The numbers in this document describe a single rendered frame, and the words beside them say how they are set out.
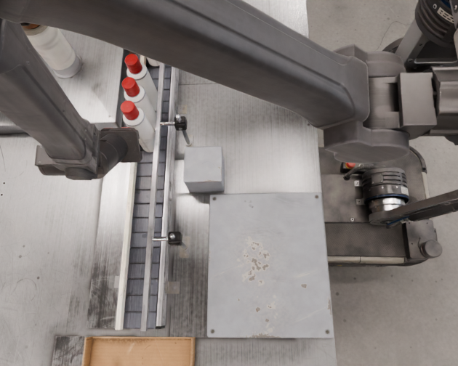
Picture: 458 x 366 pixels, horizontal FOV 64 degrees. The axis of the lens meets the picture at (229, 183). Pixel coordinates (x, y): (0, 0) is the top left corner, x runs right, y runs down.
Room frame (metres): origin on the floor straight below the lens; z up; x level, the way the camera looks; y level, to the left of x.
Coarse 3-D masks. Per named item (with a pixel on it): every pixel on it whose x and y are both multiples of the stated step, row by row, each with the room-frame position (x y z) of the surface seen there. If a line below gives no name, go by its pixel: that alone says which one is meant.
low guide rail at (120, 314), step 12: (144, 60) 0.73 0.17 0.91; (132, 168) 0.40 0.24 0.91; (132, 180) 0.37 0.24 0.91; (132, 192) 0.33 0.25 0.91; (132, 204) 0.30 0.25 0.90; (120, 276) 0.13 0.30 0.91; (120, 288) 0.10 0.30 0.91; (120, 300) 0.08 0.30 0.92; (120, 312) 0.05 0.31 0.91; (120, 324) 0.02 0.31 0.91
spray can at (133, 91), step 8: (128, 80) 0.54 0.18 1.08; (128, 88) 0.52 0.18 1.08; (136, 88) 0.53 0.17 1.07; (128, 96) 0.53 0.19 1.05; (136, 96) 0.52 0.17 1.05; (144, 96) 0.52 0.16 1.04; (136, 104) 0.51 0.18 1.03; (144, 104) 0.52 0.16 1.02; (144, 112) 0.51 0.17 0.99; (152, 112) 0.52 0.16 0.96; (152, 120) 0.51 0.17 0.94
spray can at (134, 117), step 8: (128, 104) 0.48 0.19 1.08; (128, 112) 0.46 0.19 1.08; (136, 112) 0.47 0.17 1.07; (128, 120) 0.46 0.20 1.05; (136, 120) 0.46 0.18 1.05; (144, 120) 0.46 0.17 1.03; (136, 128) 0.45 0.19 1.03; (144, 128) 0.45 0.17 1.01; (152, 128) 0.48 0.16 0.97; (144, 136) 0.45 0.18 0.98; (152, 136) 0.46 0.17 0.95; (144, 144) 0.45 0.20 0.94; (152, 144) 0.45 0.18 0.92; (160, 144) 0.47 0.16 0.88
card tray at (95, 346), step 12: (96, 336) 0.01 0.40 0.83; (108, 336) 0.00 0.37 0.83; (84, 348) -0.01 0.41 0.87; (96, 348) -0.02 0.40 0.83; (108, 348) -0.02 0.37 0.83; (120, 348) -0.03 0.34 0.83; (132, 348) -0.03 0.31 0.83; (144, 348) -0.04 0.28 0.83; (156, 348) -0.05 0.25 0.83; (168, 348) -0.05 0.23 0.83; (180, 348) -0.06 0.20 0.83; (192, 348) -0.06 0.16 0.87; (84, 360) -0.04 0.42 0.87; (96, 360) -0.05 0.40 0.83; (108, 360) -0.05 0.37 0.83; (120, 360) -0.06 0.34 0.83; (132, 360) -0.06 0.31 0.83; (144, 360) -0.07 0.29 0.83; (156, 360) -0.07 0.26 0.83; (168, 360) -0.08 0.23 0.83; (180, 360) -0.08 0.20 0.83; (192, 360) -0.09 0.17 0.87
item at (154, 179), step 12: (156, 108) 0.53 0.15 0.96; (156, 120) 0.50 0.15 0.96; (156, 132) 0.46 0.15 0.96; (156, 144) 0.43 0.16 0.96; (156, 156) 0.40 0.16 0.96; (156, 168) 0.36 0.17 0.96; (156, 180) 0.34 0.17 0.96; (156, 192) 0.31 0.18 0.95; (144, 288) 0.09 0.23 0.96; (144, 300) 0.06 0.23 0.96; (144, 312) 0.04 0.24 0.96; (144, 324) 0.01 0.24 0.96
